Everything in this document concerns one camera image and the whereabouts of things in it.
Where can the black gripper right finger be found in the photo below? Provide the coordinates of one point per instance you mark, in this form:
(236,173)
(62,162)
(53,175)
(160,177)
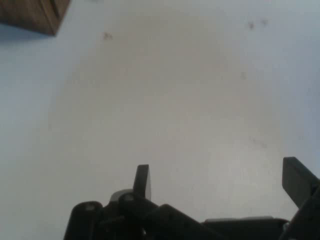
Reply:
(295,180)

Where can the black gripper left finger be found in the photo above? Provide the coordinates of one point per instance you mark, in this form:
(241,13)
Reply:
(130,215)

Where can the dark brown wooden cabinet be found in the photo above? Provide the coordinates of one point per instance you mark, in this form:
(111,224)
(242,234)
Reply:
(32,15)

